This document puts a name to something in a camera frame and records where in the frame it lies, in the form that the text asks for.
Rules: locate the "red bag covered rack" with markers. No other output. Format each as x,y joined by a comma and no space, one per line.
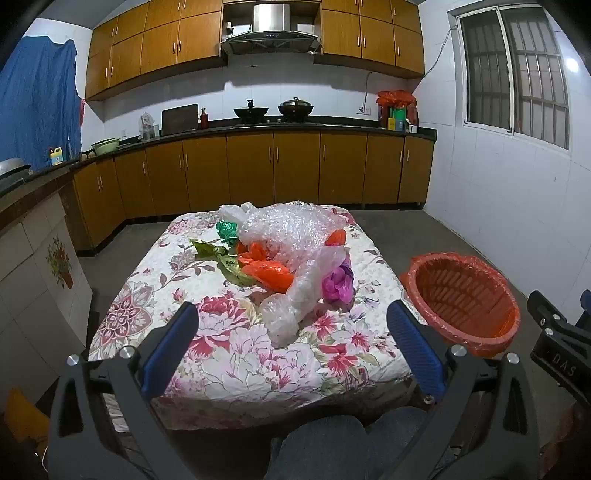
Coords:
397,99

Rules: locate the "red hanging bag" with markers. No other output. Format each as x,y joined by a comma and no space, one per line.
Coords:
82,113

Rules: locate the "wooden cabinets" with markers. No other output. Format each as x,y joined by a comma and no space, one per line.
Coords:
369,37
249,170
157,46

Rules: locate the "orange plastic bag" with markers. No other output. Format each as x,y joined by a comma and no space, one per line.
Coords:
270,274
336,237

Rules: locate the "clear bubble wrap sheet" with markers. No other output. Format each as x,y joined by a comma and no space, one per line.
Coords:
286,230

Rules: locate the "black kitchen countertop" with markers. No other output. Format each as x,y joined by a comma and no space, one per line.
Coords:
212,130

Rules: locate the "metal pot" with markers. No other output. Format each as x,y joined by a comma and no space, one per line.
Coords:
14,167

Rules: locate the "black wok with lid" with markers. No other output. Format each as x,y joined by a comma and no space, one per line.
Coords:
295,110

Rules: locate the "red bottle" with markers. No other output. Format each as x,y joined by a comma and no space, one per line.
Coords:
204,120

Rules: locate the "green basin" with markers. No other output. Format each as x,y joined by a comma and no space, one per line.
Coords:
105,146

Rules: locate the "steel range hood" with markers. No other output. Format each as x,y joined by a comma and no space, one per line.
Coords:
270,27

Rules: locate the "floral tablecloth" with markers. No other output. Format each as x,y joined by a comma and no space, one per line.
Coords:
231,369

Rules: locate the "clear plastic jar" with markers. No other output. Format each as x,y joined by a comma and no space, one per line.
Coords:
147,129

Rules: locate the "brown cutting board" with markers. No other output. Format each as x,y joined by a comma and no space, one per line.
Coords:
180,120

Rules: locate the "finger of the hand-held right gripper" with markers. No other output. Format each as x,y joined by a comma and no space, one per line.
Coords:
549,314

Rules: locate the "purple plastic bag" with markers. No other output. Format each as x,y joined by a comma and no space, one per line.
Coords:
339,281

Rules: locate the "wooden lower cabinets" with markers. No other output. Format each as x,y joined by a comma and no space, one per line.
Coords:
249,170

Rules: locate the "green box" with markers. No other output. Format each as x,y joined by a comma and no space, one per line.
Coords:
398,115

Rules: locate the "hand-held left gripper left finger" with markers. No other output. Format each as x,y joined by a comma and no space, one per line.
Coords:
168,344

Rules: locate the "barred window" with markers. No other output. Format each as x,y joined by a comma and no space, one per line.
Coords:
512,78

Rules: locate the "blue hanging cloth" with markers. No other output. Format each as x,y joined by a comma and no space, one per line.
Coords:
37,101

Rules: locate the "wooden upper cabinets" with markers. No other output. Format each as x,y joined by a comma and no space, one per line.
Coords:
157,46
369,37

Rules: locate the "white wall socket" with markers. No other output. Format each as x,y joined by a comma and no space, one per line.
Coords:
365,110

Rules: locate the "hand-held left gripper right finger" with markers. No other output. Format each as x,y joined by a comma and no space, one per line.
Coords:
415,350

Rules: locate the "orange plastic basket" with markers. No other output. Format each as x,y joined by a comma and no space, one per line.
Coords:
461,295

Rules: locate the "green foil bag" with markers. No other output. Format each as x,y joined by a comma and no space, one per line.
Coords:
226,230

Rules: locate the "yellow detergent bottle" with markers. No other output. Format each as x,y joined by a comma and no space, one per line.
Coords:
56,158

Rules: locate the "person's legs in jeans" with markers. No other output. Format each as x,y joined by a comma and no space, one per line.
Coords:
332,443

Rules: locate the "olive green foil wrapper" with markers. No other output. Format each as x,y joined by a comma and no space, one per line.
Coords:
226,265

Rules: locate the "yellow bag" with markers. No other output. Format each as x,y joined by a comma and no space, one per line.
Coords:
25,415

